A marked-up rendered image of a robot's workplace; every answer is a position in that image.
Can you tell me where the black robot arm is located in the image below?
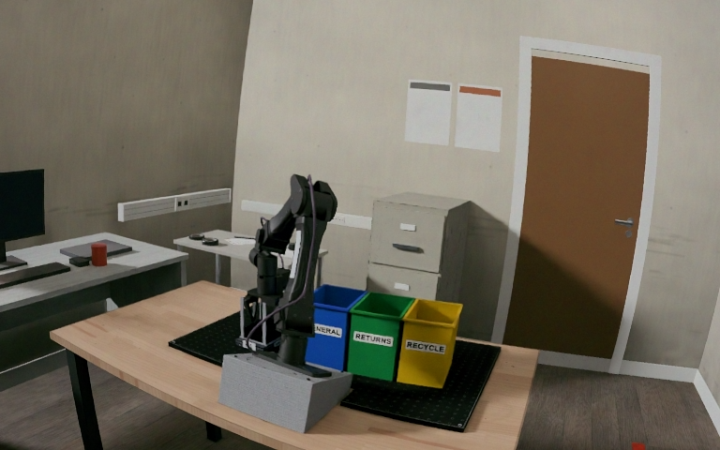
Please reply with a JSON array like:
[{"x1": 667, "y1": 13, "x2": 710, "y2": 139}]
[{"x1": 248, "y1": 173, "x2": 338, "y2": 378}]

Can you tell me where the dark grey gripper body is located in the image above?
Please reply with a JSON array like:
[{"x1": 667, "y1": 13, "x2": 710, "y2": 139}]
[{"x1": 245, "y1": 274, "x2": 283, "y2": 308}]

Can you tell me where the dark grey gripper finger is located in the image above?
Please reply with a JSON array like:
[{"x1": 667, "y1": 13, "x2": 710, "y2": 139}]
[{"x1": 244, "y1": 297, "x2": 259, "y2": 322}]

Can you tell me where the blue open-top bin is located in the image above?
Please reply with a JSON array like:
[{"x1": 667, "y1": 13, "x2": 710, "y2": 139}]
[{"x1": 305, "y1": 284, "x2": 368, "y2": 371}]

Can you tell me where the yellow open-top bin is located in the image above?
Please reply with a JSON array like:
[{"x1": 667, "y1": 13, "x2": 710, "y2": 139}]
[{"x1": 397, "y1": 298, "x2": 463, "y2": 388}]

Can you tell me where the green bin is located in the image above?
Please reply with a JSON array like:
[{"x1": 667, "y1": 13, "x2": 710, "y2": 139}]
[{"x1": 347, "y1": 292, "x2": 415, "y2": 381}]

